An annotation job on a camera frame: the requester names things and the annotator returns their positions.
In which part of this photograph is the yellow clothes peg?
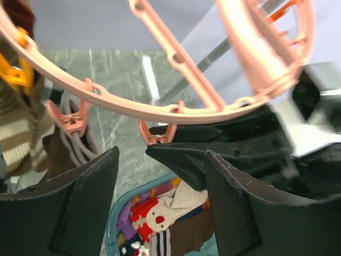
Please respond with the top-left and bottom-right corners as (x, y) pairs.
(0, 26), (35, 95)

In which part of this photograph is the dark brown sock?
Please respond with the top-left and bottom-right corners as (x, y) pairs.
(41, 99), (100, 182)

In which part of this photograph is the pink clothes peg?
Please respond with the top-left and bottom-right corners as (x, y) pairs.
(137, 101), (185, 147)
(45, 100), (90, 137)

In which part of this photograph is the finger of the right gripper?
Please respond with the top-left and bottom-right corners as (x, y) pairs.
(145, 106), (293, 191)

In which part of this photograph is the navy red sock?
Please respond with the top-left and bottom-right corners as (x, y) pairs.
(119, 234), (149, 256)

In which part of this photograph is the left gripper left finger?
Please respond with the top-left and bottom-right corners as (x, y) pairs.
(1, 147), (119, 255)

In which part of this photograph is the cream white sock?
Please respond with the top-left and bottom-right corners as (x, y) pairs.
(131, 180), (208, 242)

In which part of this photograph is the pink round clip hanger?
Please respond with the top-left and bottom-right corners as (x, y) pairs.
(1, 1), (315, 125)

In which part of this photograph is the metal clothes rack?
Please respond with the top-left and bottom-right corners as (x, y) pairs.
(141, 0), (291, 107)

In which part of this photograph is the teal plastic basket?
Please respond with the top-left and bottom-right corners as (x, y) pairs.
(105, 173), (218, 255)

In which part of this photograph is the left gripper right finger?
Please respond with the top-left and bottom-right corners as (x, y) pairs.
(204, 149), (341, 256)

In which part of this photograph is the brown striped sock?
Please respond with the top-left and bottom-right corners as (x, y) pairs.
(1, 77), (55, 176)

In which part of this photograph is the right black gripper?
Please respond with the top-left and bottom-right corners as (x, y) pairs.
(277, 143), (340, 199)

